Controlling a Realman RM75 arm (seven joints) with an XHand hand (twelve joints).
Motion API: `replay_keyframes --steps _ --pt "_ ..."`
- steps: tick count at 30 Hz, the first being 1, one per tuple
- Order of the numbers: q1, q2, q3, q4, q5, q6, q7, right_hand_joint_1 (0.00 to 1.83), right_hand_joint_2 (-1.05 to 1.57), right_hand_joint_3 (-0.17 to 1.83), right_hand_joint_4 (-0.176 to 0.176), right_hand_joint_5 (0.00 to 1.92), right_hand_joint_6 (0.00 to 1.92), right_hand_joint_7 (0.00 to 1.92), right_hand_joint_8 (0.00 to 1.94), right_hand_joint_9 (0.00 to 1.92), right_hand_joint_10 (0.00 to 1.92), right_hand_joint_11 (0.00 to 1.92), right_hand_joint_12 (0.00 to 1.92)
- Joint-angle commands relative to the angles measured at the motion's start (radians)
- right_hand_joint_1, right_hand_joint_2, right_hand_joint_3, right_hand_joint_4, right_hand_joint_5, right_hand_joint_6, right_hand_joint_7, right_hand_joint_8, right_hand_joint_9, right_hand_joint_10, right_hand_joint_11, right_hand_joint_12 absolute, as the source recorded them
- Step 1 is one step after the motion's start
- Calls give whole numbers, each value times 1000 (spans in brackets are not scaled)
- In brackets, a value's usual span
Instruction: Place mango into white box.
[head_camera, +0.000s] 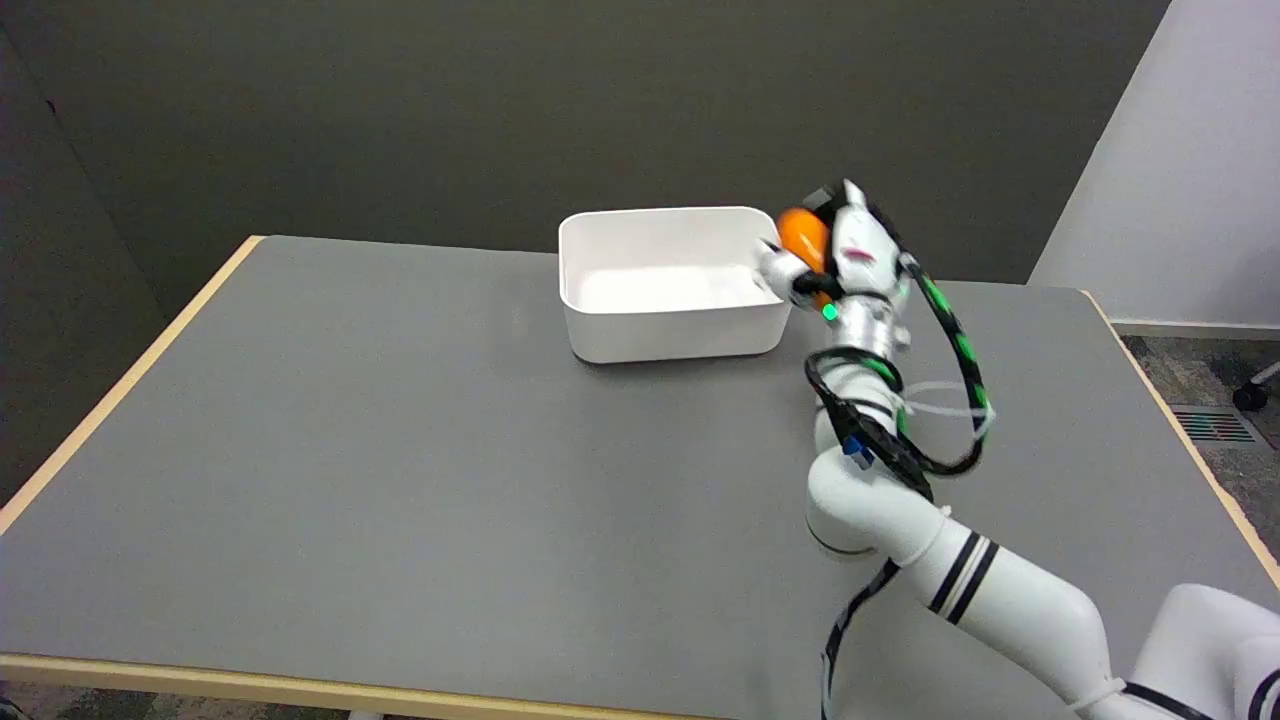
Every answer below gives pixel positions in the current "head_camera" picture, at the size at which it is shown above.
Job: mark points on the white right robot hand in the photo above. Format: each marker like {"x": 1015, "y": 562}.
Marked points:
{"x": 862, "y": 255}

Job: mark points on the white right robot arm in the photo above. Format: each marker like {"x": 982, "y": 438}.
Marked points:
{"x": 960, "y": 560}

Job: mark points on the white plastic box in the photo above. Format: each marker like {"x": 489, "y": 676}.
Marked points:
{"x": 668, "y": 285}

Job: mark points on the floor vent grille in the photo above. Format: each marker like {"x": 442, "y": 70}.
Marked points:
{"x": 1213, "y": 426}

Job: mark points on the orange mango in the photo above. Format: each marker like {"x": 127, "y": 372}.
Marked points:
{"x": 802, "y": 240}

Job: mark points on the black chair caster wheel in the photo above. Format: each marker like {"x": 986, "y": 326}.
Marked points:
{"x": 1250, "y": 396}

